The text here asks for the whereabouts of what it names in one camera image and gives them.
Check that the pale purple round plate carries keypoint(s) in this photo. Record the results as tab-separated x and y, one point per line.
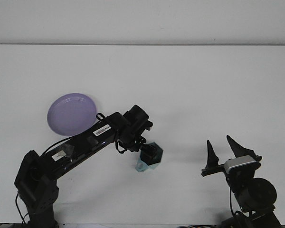
69	111

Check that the pale blue hexagonal cup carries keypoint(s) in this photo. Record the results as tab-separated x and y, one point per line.
142	167

